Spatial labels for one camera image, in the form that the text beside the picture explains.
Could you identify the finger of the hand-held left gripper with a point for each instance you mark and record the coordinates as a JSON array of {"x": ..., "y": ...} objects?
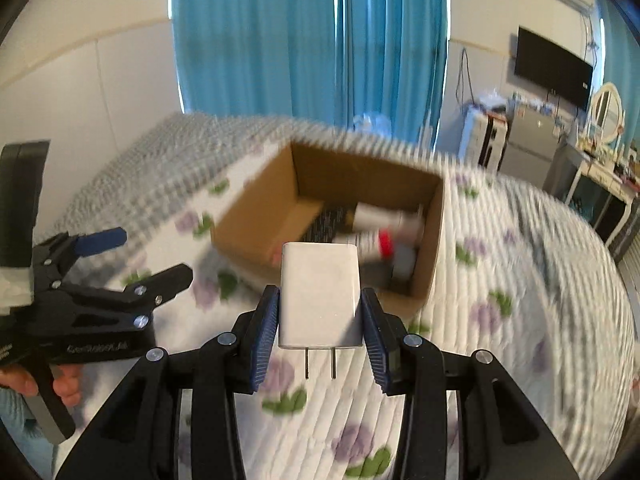
[
  {"x": 102, "y": 241},
  {"x": 150, "y": 292}
]

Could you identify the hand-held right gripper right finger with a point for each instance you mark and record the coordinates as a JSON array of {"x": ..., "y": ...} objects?
[{"x": 377, "y": 345}]

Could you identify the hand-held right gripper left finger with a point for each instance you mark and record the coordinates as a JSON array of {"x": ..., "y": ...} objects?
[{"x": 265, "y": 340}]

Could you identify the white charger adapter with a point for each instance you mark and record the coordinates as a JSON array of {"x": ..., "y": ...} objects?
[{"x": 320, "y": 295}]

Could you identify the white tube with red cap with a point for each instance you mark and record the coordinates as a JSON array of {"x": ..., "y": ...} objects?
[{"x": 365, "y": 242}]

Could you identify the brown cardboard box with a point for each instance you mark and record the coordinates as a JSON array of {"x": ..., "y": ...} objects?
[{"x": 260, "y": 220}]

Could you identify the small white carton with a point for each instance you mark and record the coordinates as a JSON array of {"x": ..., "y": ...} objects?
[{"x": 414, "y": 225}]

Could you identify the black remote control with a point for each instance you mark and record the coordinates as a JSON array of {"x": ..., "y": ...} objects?
[{"x": 325, "y": 222}]

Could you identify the person's left forearm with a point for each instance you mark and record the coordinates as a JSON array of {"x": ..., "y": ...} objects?
[{"x": 20, "y": 425}]

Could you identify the person's left hand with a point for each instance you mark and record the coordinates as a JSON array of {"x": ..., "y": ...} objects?
[{"x": 66, "y": 385}]

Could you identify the white floral quilted mat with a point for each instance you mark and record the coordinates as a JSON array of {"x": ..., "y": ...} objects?
[{"x": 450, "y": 360}]

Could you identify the grey checked bed sheet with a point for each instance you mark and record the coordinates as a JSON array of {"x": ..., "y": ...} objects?
[{"x": 150, "y": 170}]

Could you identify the white suitcase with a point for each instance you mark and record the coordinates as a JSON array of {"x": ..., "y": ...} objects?
[{"x": 472, "y": 137}]

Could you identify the silver mini fridge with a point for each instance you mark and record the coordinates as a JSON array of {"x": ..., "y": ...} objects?
[{"x": 530, "y": 145}]

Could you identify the blue curtain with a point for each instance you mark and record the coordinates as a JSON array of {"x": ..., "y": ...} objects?
[
  {"x": 255, "y": 35},
  {"x": 617, "y": 50},
  {"x": 395, "y": 45}
]

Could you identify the plastic bag on suitcase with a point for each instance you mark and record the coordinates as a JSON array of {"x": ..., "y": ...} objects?
[{"x": 491, "y": 102}]

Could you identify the white dressing table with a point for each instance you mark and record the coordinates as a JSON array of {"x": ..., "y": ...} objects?
[{"x": 610, "y": 175}]

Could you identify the white oval vanity mirror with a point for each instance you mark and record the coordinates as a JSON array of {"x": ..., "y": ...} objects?
[{"x": 607, "y": 112}]

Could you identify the black wall television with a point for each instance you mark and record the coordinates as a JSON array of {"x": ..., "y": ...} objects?
[{"x": 550, "y": 65}]

